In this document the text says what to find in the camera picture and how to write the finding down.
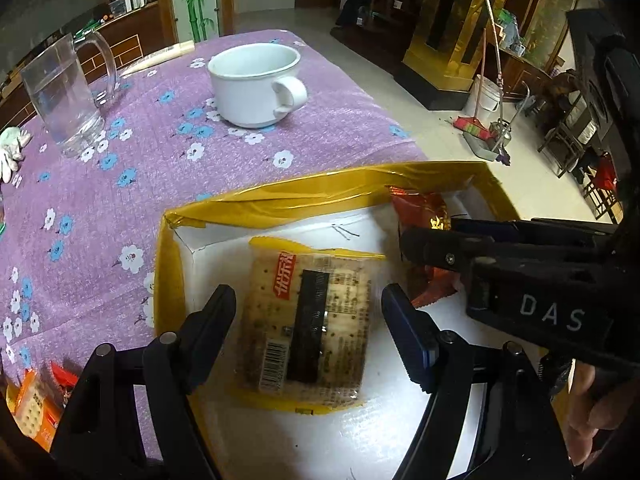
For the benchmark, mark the yellow-taped cardboard box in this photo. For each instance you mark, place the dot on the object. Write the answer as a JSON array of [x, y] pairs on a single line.
[[215, 247]]

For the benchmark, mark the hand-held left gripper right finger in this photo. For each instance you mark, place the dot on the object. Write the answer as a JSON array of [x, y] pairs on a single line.
[[402, 312]]

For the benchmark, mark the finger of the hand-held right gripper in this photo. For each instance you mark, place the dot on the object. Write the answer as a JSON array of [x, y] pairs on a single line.
[[525, 230], [430, 250]]

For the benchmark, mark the bamboo painted panel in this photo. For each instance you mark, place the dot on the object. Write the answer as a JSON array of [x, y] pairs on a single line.
[[196, 0]]

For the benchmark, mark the clear glass mug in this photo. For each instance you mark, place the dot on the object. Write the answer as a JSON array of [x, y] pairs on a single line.
[[60, 105]]

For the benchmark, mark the red bag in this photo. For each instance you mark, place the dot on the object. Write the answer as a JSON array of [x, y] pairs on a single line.
[[605, 175]]

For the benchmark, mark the white ceramic cup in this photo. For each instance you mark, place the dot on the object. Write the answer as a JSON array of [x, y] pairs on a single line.
[[250, 95]]

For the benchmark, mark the white bucket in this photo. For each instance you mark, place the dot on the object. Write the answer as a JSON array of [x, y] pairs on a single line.
[[482, 97]]

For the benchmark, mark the white glove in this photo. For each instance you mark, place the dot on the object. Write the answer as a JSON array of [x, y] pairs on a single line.
[[11, 152]]

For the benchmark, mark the small red candy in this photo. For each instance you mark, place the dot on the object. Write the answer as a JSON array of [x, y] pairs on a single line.
[[62, 377]]

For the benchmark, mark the person's right hand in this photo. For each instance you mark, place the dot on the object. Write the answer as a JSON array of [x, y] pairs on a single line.
[[595, 400]]

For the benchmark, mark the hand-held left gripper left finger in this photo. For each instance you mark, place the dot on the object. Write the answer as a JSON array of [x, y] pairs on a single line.
[[219, 310]]

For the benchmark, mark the wooden chair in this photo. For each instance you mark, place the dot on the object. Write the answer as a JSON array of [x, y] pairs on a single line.
[[565, 125]]

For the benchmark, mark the clear cracker packet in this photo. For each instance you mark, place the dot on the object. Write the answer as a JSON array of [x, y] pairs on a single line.
[[275, 310]]

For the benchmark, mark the gold black cabinet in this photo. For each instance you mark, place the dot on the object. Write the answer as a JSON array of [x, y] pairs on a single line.
[[450, 35]]

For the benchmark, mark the orange cracker packet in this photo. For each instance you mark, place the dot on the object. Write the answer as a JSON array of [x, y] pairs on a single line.
[[35, 410]]

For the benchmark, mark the purple floral tablecloth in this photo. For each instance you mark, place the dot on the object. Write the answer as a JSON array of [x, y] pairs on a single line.
[[150, 185]]

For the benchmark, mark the red broom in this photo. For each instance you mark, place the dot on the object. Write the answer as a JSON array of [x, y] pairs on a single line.
[[472, 127]]

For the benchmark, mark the red gold snack packet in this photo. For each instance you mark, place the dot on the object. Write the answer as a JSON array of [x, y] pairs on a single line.
[[420, 210]]

